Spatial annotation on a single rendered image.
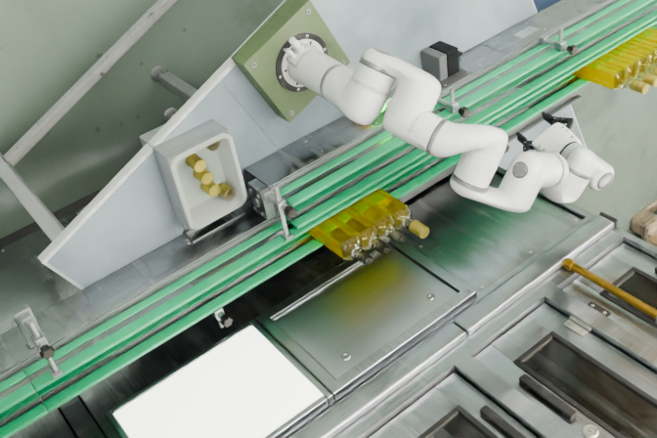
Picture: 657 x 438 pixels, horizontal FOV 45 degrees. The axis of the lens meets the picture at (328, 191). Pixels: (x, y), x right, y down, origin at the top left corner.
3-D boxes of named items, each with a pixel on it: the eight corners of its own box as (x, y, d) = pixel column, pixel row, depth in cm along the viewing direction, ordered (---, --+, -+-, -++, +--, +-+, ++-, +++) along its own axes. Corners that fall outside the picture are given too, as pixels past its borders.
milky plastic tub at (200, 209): (176, 219, 205) (192, 234, 199) (153, 148, 192) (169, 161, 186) (232, 189, 212) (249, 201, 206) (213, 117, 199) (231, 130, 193)
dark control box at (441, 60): (420, 73, 239) (440, 81, 234) (418, 49, 235) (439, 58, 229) (440, 63, 243) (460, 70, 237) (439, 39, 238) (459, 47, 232)
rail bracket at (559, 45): (536, 44, 247) (570, 57, 238) (536, 22, 243) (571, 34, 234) (544, 39, 249) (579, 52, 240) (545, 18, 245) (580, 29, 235)
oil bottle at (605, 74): (565, 72, 263) (639, 101, 244) (566, 58, 260) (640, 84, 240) (576, 66, 265) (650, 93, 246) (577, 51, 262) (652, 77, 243)
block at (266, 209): (251, 211, 212) (266, 222, 207) (244, 183, 206) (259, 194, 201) (262, 205, 213) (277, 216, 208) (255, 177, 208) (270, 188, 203)
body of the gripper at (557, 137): (560, 176, 211) (533, 154, 219) (590, 153, 212) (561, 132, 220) (554, 159, 206) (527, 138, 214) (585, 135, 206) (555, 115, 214)
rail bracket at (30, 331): (21, 338, 188) (56, 393, 172) (-7, 287, 178) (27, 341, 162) (40, 328, 190) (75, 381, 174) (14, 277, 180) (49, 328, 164)
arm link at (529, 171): (513, 130, 191) (487, 184, 196) (465, 127, 175) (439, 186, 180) (569, 162, 181) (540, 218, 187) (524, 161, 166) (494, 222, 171)
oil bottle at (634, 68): (577, 66, 265) (650, 93, 246) (577, 51, 262) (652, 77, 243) (588, 60, 268) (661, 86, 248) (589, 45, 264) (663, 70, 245)
